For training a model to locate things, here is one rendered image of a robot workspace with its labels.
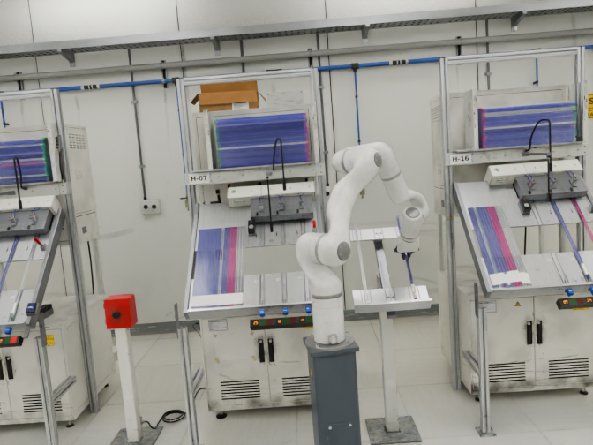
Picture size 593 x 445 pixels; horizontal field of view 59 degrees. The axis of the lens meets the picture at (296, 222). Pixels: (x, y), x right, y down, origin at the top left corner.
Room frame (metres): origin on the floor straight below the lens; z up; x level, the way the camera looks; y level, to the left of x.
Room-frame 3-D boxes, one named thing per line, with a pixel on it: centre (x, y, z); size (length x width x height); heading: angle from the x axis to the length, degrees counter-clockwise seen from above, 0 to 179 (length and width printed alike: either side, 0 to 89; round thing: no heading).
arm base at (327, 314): (1.95, -0.09, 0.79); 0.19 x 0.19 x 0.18
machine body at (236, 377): (3.08, 0.21, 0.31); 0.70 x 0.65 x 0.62; 89
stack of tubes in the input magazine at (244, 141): (2.95, 0.15, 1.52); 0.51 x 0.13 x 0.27; 89
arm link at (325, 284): (1.98, -0.07, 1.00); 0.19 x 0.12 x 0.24; 42
